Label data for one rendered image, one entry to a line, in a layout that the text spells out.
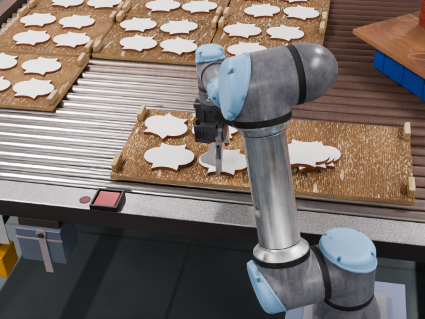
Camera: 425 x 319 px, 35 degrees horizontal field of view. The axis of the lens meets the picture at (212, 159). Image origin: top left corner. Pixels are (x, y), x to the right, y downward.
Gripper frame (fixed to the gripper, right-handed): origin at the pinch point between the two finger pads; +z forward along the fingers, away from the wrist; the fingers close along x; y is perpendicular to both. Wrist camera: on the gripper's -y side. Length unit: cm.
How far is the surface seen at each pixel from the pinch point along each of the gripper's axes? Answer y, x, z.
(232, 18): 13, -97, 0
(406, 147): -51, -14, 2
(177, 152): 14.1, -2.0, -0.9
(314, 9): -19, -108, 1
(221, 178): -0.3, 6.8, 0.7
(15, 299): 95, -21, 92
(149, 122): 26.1, -16.3, -1.2
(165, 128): 20.4, -13.5, -1.0
